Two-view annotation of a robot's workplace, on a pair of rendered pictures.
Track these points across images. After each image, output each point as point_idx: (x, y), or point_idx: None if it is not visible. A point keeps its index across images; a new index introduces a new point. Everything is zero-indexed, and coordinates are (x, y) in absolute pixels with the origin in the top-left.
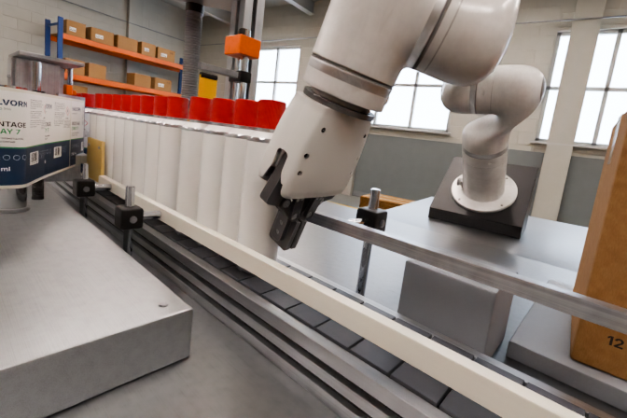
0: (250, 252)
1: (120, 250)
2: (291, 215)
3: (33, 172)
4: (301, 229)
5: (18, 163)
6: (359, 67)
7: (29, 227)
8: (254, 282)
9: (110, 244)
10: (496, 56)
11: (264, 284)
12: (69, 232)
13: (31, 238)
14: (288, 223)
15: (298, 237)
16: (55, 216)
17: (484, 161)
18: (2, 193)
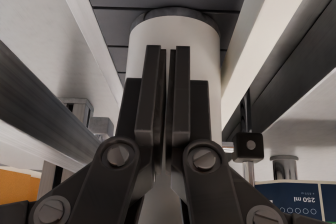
0: (253, 67)
1: (292, 110)
2: (229, 170)
3: (266, 192)
4: (149, 103)
5: (288, 204)
6: None
7: (304, 144)
8: None
9: (286, 118)
10: None
11: None
12: (290, 135)
13: (326, 136)
14: (199, 132)
15: (152, 76)
16: (268, 149)
17: None
18: (295, 174)
